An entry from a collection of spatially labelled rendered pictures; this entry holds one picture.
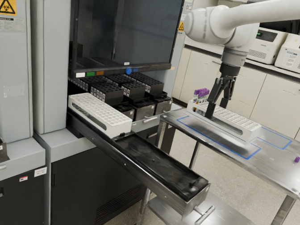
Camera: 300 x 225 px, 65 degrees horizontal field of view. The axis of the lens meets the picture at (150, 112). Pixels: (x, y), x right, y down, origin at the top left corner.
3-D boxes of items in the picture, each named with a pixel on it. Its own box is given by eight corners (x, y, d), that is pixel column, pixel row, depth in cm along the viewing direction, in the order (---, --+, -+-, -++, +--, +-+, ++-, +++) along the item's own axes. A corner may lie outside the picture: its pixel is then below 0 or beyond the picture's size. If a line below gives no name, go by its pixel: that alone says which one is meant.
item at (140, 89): (141, 95, 128) (143, 85, 126) (144, 96, 127) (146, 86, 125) (125, 98, 120) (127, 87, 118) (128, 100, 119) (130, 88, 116)
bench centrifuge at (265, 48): (223, 52, 292) (241, -5, 266) (244, 52, 336) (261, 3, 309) (268, 65, 259) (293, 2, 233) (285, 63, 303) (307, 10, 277)
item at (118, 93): (120, 99, 117) (121, 88, 115) (122, 101, 116) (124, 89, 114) (101, 103, 109) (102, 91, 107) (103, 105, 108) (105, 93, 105)
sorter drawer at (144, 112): (63, 77, 156) (64, 64, 152) (81, 76, 166) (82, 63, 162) (140, 125, 115) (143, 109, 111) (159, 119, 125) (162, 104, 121)
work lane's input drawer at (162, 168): (58, 120, 105) (59, 102, 102) (85, 114, 115) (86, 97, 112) (193, 233, 64) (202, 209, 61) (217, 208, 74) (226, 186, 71)
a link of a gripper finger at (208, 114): (216, 103, 95) (215, 104, 94) (211, 119, 98) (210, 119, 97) (210, 101, 97) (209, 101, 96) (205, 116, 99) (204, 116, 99)
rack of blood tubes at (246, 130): (184, 113, 107) (188, 100, 104) (197, 109, 114) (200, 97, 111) (246, 145, 89) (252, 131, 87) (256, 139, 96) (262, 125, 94)
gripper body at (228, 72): (235, 67, 88) (227, 90, 91) (244, 66, 94) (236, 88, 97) (217, 61, 92) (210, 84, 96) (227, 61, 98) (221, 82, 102)
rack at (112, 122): (67, 108, 102) (67, 95, 99) (87, 105, 109) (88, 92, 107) (110, 141, 85) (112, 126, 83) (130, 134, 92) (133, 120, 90)
